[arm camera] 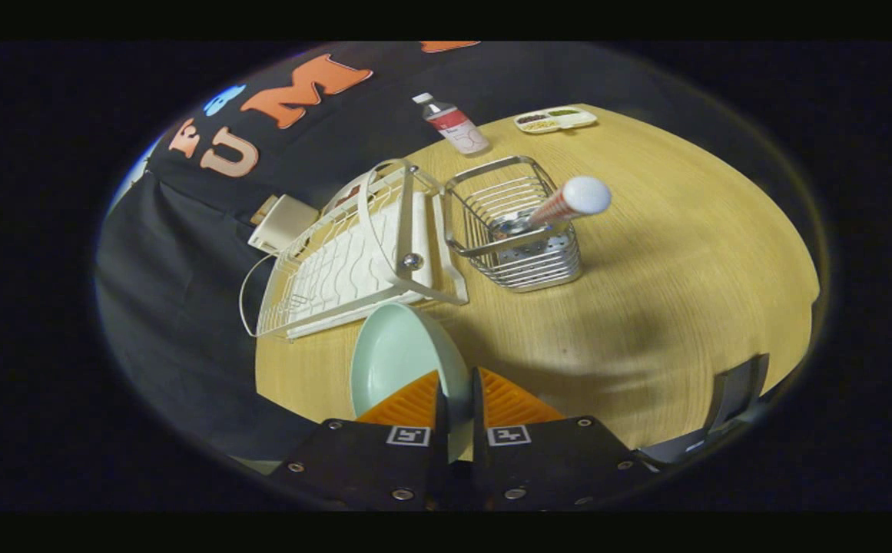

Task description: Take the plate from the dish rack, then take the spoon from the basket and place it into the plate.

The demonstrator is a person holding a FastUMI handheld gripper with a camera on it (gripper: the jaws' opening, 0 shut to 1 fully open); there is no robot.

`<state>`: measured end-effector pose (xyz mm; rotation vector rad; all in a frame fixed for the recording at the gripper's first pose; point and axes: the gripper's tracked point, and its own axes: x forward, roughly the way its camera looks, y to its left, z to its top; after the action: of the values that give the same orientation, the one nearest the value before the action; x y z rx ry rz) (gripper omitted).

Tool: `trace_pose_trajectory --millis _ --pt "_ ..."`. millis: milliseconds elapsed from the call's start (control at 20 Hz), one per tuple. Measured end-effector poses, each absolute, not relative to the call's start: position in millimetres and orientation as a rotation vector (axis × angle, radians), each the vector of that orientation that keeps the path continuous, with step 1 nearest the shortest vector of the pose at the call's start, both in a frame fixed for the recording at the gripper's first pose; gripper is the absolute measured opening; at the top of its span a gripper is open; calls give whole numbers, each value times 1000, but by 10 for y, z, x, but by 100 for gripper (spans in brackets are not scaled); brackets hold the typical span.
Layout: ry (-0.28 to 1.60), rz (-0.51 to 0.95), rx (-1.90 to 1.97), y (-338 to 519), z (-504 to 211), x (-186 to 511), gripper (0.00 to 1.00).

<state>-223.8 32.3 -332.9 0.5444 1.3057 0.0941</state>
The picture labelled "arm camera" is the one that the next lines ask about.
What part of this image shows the grey chair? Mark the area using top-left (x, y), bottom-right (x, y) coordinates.
top-left (638, 353), bottom-right (771, 469)

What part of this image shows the cream toaster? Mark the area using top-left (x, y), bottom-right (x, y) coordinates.
top-left (247, 194), bottom-right (320, 254)

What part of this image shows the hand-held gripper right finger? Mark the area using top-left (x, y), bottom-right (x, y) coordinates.
top-left (470, 367), bottom-right (658, 512)

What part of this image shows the white wire dish rack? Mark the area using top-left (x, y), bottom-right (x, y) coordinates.
top-left (240, 157), bottom-right (469, 341)

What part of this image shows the pale green plate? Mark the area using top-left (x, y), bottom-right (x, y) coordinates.
top-left (350, 302), bottom-right (473, 462)

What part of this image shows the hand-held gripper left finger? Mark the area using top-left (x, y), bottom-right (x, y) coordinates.
top-left (267, 370), bottom-right (453, 512)

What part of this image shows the spoon with striped handle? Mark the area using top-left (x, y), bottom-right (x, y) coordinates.
top-left (492, 175), bottom-right (612, 235)

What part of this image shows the clear bottle with red label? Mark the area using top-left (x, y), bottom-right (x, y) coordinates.
top-left (413, 92), bottom-right (491, 157)

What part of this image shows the white sectioned snack dish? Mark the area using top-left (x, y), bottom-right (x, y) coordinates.
top-left (513, 106), bottom-right (599, 135)

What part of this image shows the metal wire basket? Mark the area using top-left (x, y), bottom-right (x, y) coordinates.
top-left (443, 155), bottom-right (582, 293)

